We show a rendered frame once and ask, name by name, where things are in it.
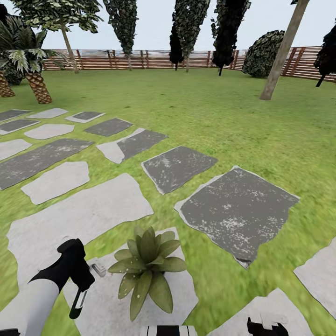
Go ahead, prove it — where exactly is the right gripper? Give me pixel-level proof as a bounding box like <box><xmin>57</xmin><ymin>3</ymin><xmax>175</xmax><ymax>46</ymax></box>
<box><xmin>247</xmin><ymin>317</ymin><xmax>289</xmax><ymax>336</ymax></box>

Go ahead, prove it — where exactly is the insectifuge atomizer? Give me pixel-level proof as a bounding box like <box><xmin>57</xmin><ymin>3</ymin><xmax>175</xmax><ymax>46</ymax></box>
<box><xmin>69</xmin><ymin>289</ymin><xmax>88</xmax><ymax>319</ymax></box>

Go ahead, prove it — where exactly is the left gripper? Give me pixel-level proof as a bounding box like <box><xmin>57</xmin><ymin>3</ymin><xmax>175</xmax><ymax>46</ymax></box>
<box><xmin>70</xmin><ymin>263</ymin><xmax>95</xmax><ymax>292</ymax></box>

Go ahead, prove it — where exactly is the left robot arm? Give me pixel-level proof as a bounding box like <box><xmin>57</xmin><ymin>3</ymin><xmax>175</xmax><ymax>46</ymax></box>
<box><xmin>0</xmin><ymin>238</ymin><xmax>106</xmax><ymax>336</ymax></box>

